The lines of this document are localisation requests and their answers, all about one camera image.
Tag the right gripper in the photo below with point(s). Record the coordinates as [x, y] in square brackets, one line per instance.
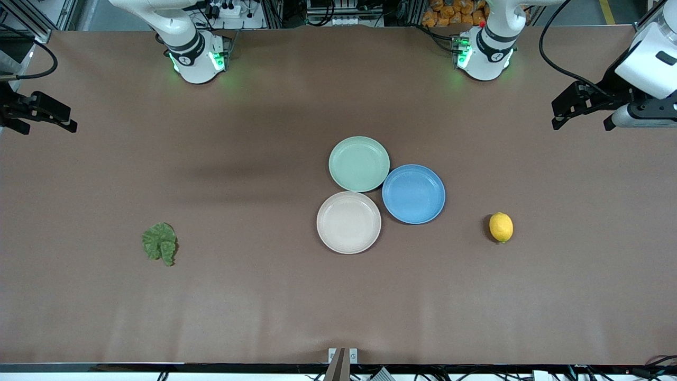
[10, 107]

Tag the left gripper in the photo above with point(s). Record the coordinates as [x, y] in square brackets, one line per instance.
[616, 96]

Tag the yellow lemon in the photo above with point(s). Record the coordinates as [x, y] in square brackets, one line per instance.
[501, 227]

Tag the green lettuce leaf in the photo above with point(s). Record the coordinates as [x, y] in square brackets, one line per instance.
[158, 242]

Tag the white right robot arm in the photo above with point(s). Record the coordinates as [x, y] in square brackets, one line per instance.
[193, 53]

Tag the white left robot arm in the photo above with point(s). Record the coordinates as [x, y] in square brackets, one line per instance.
[486, 58]

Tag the bag of orange items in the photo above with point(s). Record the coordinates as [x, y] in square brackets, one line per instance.
[449, 13]

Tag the blue plate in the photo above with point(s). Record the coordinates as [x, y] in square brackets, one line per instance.
[413, 194]

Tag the white power strip with plugs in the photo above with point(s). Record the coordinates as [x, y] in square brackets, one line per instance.
[230, 9]

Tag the light green plate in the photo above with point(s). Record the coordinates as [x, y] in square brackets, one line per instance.
[358, 164]

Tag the long white power strip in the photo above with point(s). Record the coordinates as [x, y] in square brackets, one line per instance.
[344, 21]

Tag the beige plate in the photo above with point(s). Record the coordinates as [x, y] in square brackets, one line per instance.
[348, 223]

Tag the aluminium frame profile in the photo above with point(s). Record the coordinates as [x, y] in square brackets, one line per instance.
[37, 21]
[641, 24]

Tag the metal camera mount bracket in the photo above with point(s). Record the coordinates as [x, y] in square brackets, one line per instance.
[342, 365]

